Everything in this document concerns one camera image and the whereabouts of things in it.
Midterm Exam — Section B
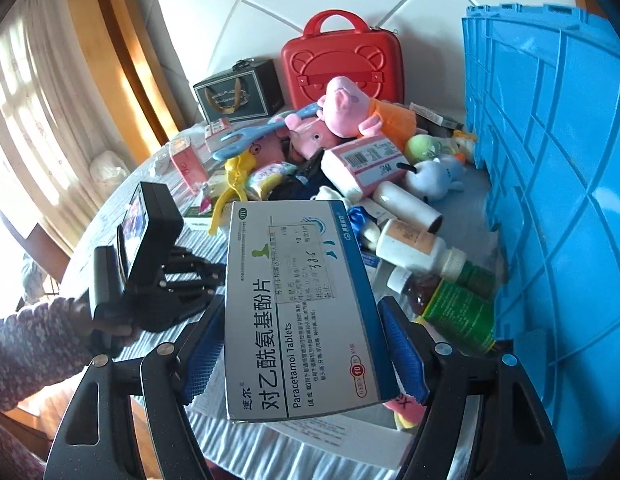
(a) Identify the paracetamol tablets box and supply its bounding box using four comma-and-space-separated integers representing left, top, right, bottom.
224, 200, 399, 422

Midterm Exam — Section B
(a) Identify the person left forearm patterned sleeve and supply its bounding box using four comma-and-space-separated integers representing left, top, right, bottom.
0, 297, 92, 412

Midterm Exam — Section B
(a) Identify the person left hand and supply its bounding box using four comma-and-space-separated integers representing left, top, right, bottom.
70, 301, 141, 346

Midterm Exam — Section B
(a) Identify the brown bottle green label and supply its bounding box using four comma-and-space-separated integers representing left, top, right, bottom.
387, 266, 495, 354

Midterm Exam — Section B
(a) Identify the pink transparent box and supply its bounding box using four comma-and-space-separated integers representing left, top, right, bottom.
168, 136, 209, 194

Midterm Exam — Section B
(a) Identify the yellow plastic toy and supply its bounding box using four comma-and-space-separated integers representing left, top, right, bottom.
208, 151, 255, 236

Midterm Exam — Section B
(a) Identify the white bottle orange label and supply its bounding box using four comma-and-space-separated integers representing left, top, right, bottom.
376, 219, 468, 282

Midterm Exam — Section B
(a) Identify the blue plastic hanger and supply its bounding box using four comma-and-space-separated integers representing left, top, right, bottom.
210, 102, 321, 162

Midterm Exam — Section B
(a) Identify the beige curtain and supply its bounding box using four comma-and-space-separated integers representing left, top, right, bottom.
0, 0, 135, 250

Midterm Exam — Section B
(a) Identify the white cylinder bottle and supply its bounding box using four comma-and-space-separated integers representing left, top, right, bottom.
372, 181, 443, 234

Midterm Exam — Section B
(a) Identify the white grey plush toy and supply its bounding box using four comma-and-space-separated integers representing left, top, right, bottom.
398, 155, 466, 203

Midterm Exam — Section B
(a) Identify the small pink pig plush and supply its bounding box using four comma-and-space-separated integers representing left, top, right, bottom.
284, 114, 342, 162

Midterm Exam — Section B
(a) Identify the pink tissue pack barcode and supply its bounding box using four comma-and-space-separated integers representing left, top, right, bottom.
321, 134, 407, 203

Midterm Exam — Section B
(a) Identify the pink pig plush toy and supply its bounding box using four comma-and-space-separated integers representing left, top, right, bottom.
317, 76, 417, 152

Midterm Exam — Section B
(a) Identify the blue plastic storage crate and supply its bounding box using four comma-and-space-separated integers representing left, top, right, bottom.
463, 4, 620, 479

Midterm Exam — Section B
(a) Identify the red plastic handbag case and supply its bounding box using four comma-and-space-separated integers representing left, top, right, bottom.
281, 9, 405, 108

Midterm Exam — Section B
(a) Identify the dark gift box gold handle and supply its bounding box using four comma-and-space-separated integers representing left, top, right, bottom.
193, 58, 285, 122

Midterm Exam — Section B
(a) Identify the wooden door frame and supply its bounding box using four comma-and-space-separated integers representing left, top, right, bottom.
67, 0, 185, 164

